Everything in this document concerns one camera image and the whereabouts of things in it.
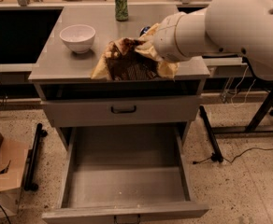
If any black side table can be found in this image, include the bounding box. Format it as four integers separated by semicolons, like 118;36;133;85
242;58;273;133

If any black floor bar left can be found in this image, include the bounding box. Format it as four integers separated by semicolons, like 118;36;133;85
24;123;48;191

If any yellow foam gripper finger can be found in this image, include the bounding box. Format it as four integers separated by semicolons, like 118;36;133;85
135;23;180;78

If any black floor cable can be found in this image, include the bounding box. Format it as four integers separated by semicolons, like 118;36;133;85
192;136;273;165

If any brown chip bag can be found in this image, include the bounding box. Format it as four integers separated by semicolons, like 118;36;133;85
91;38;159;81

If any closed grey top drawer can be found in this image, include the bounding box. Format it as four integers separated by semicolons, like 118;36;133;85
42;95;201;127

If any green drink can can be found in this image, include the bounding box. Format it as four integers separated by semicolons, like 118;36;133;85
114;0;128;21

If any grey drawer cabinet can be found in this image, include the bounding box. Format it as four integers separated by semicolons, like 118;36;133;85
29;4;209;146

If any blue pepsi can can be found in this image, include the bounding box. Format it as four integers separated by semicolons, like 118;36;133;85
139;26;151;36

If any black floor bar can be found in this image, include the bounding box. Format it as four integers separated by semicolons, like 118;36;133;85
199;105;223;162
24;123;48;191

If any white ceramic bowl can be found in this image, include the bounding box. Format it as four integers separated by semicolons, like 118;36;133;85
60;24;96;53

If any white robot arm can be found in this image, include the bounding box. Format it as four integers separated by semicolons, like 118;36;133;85
136;0;273;80

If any open grey middle drawer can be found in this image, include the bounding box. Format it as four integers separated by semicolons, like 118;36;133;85
42;124;208;224

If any black floor bar right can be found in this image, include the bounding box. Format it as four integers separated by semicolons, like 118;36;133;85
199;105;223;162

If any cardboard box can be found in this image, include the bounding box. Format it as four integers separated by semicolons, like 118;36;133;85
0;133;29;218

